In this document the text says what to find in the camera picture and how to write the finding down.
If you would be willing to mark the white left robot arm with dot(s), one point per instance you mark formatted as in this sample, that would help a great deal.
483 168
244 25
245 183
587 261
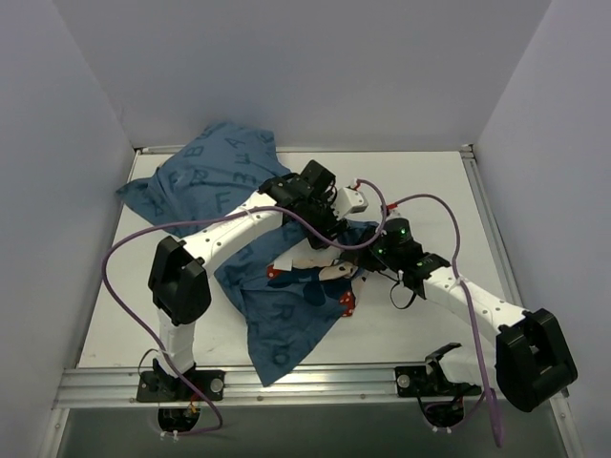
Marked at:
181 270

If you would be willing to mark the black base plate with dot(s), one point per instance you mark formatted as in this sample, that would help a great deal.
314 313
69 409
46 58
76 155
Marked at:
155 386
420 380

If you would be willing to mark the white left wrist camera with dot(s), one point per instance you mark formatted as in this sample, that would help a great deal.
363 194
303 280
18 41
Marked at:
349 201

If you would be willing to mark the blue letter-print pillowcase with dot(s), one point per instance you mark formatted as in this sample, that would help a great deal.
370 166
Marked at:
207 179

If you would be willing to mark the aluminium front rail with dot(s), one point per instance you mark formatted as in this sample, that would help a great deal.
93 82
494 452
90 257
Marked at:
309 385

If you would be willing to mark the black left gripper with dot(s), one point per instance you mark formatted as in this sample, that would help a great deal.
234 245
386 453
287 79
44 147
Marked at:
323 228

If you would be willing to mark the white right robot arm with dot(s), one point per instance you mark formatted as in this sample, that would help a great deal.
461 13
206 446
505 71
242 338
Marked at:
531 361

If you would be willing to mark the white pillow with print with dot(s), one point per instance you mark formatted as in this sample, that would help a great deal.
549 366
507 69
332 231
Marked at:
323 279

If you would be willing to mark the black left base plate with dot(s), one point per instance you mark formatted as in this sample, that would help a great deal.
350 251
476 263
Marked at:
155 386

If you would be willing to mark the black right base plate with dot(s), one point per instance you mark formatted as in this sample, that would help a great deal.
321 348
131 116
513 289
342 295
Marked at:
420 380

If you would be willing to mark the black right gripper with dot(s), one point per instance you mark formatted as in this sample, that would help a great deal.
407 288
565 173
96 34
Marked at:
362 258

